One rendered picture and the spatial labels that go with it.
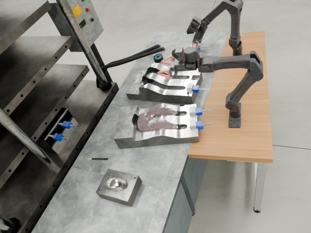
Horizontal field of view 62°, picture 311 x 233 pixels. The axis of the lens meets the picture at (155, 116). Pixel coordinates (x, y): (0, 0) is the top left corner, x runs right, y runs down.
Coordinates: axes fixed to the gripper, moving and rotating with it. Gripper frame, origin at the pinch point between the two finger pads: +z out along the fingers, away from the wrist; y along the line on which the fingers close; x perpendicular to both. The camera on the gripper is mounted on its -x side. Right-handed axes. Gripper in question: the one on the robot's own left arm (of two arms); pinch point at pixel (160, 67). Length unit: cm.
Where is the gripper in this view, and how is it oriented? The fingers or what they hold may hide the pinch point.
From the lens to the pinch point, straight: 145.5
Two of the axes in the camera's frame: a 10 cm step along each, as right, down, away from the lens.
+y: -2.2, 7.6, -6.1
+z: -9.4, 0.0, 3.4
